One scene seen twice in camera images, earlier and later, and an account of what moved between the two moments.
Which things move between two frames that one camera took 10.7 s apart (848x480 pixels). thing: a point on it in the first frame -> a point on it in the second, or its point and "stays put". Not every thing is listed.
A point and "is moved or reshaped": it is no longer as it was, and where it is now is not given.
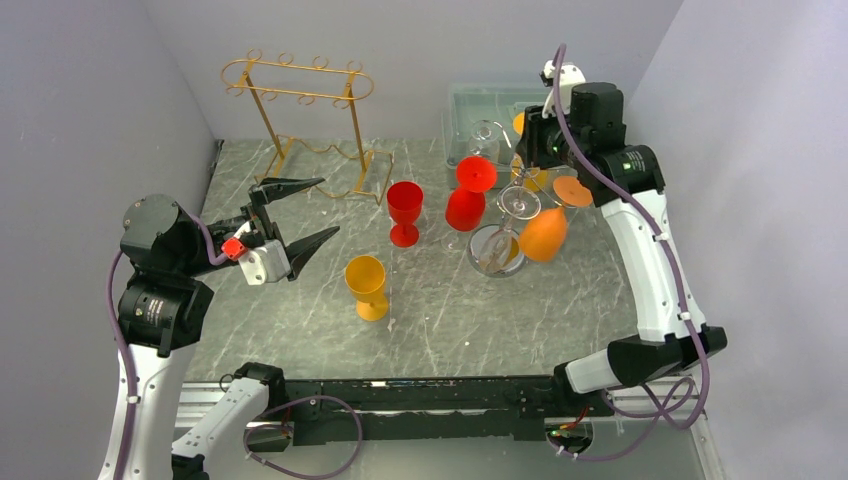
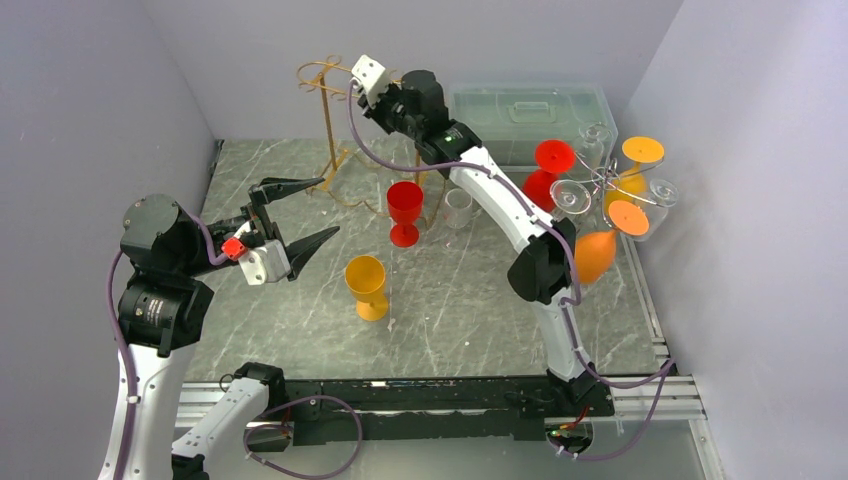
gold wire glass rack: (310, 114) -> (391, 192)
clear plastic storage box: (484, 120) stays put
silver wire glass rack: (519, 200) is moved or reshaped
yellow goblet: (366, 278) stays put
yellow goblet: (533, 180) is moved or reshaped
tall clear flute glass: (514, 203) -> (570, 197)
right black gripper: (530, 146) -> (375, 113)
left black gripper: (270, 189) stays put
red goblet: (465, 206) -> (553, 156)
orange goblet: (543, 235) -> (594, 250)
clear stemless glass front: (485, 140) is moved or reshaped
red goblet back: (405, 200) stays put
